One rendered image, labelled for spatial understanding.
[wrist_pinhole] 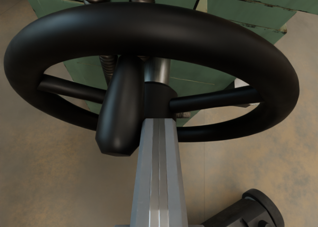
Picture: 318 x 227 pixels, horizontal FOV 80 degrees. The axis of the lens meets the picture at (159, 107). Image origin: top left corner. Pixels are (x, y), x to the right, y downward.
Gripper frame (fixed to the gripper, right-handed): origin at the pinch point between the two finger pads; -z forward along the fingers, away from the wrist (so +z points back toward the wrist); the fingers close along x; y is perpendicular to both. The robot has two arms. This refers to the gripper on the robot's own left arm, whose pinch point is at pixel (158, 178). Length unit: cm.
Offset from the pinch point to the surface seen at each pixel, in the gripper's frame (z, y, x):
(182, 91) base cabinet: -42.3, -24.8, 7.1
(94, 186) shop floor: -42, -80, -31
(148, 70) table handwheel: -16.0, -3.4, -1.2
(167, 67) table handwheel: -16.9, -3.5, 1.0
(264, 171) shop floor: -55, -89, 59
